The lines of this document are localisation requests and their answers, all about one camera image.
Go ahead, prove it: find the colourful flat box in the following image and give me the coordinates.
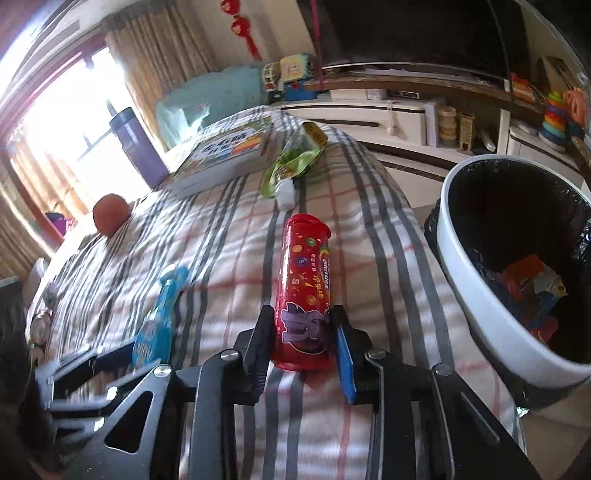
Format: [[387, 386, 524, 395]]
[[159, 113, 275, 195]]

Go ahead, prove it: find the red snack packet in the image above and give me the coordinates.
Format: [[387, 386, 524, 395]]
[[501, 254, 566, 342]]

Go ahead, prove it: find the stack of round wooden boxes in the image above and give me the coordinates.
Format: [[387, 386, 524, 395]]
[[438, 105, 458, 147]]

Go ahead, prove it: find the white bin with black bag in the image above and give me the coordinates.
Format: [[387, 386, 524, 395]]
[[424, 154, 591, 409]]

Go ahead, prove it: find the rainbow stacking ring toy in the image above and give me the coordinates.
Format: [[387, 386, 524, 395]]
[[538, 91, 571, 151]]

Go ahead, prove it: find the beige curtain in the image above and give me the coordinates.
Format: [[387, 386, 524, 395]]
[[104, 9, 222, 153]]

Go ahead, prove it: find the orange ball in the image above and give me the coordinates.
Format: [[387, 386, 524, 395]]
[[92, 194, 131, 237]]

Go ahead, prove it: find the black television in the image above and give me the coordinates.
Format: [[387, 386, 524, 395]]
[[295, 0, 532, 81]]

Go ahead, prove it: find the wooden grater toy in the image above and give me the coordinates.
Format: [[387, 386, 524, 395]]
[[457, 113, 476, 154]]

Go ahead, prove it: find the white television cabinet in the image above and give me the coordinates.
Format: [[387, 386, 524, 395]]
[[277, 69, 587, 185]]

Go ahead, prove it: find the green snack packet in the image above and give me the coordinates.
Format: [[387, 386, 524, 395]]
[[259, 121, 329, 199]]

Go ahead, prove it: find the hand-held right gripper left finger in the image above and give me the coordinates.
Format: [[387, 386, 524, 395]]
[[76, 305, 278, 480]]

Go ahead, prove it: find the orange toy cash register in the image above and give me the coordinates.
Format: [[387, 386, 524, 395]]
[[510, 74, 536, 100]]

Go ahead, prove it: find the purple toy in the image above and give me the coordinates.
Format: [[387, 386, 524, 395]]
[[46, 211, 77, 236]]

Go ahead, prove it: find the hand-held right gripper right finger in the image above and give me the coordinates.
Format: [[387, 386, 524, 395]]
[[329, 305, 543, 480]]

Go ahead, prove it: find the purple bottle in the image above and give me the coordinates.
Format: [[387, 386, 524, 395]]
[[108, 107, 169, 190]]

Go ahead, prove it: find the blue toy packet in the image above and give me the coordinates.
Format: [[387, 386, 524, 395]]
[[131, 264, 191, 370]]

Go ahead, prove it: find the colourful toy bus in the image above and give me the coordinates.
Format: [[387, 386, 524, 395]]
[[262, 53, 319, 100]]

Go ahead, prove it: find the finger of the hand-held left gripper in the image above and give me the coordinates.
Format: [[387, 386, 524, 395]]
[[36, 344, 139, 388], [46, 369, 155, 444]]

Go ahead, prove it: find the small white bottle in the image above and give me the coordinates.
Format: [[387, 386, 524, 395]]
[[274, 179, 297, 209]]

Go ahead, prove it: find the red candy tube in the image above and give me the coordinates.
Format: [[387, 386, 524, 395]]
[[270, 213, 334, 372]]

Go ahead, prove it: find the red hanging knot decoration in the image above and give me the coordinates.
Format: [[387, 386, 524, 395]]
[[219, 0, 264, 61]]

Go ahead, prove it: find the pink plastic toy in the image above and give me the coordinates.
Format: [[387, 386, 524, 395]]
[[564, 87, 588, 137]]

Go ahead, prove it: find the teal floral cover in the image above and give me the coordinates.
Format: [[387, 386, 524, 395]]
[[154, 65, 271, 151]]

